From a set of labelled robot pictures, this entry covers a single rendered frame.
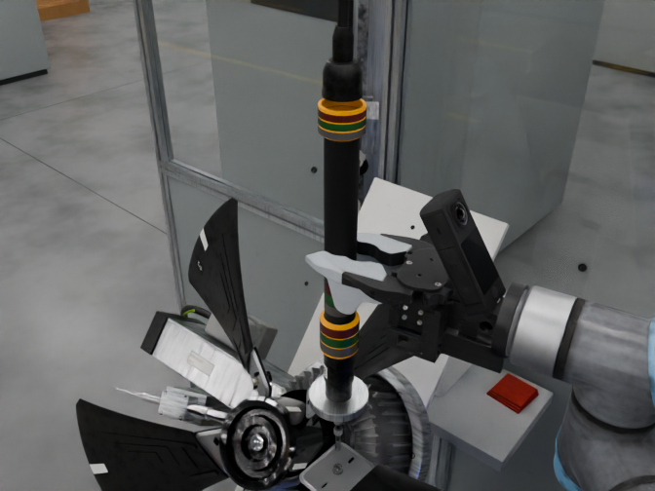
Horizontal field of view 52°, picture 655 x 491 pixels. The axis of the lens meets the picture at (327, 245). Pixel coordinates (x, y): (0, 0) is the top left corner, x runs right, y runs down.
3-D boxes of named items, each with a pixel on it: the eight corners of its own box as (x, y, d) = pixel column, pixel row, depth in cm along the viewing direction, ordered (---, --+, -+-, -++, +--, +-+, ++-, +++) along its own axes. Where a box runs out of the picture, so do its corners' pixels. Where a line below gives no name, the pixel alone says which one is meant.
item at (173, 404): (167, 413, 113) (172, 390, 114) (194, 421, 110) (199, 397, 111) (157, 413, 111) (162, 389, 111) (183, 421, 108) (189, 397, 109)
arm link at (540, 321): (563, 327, 55) (583, 278, 61) (508, 311, 56) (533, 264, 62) (547, 395, 59) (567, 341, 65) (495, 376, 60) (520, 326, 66)
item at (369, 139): (342, 135, 133) (343, 94, 129) (377, 136, 133) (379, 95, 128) (339, 157, 125) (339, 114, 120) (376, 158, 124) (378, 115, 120)
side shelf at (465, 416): (412, 334, 164) (413, 325, 163) (551, 402, 145) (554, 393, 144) (353, 388, 149) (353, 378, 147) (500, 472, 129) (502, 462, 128)
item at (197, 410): (276, 437, 102) (116, 395, 120) (279, 423, 102) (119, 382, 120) (267, 438, 100) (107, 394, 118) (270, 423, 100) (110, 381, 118)
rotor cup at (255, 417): (248, 461, 100) (190, 466, 89) (288, 372, 100) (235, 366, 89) (322, 514, 92) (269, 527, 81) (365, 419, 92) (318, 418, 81)
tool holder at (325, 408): (313, 366, 84) (312, 304, 78) (368, 369, 83) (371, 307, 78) (305, 420, 76) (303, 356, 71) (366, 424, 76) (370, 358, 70)
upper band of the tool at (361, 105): (320, 124, 63) (320, 94, 61) (366, 126, 62) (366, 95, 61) (316, 142, 59) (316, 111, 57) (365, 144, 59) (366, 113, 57)
